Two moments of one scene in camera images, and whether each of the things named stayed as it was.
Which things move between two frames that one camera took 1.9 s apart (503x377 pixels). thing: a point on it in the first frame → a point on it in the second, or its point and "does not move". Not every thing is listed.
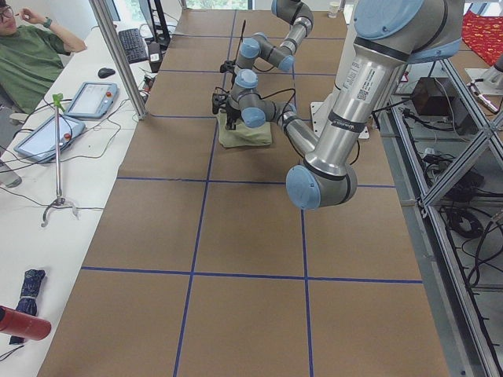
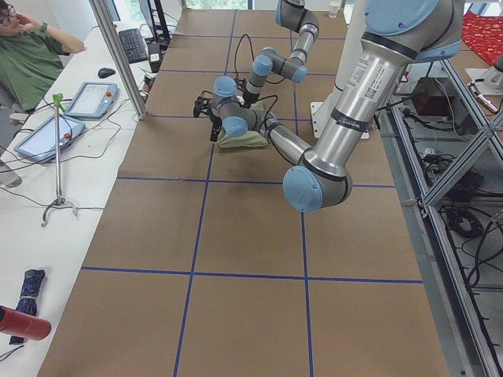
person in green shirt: (31, 57) does not move
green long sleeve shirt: (243, 135) does not move
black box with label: (155, 54) does not move
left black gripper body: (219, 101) → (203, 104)
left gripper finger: (231, 124) → (216, 129)
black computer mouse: (105, 72) does not move
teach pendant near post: (93, 100) does not move
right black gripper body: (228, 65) → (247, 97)
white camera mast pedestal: (320, 111) does not move
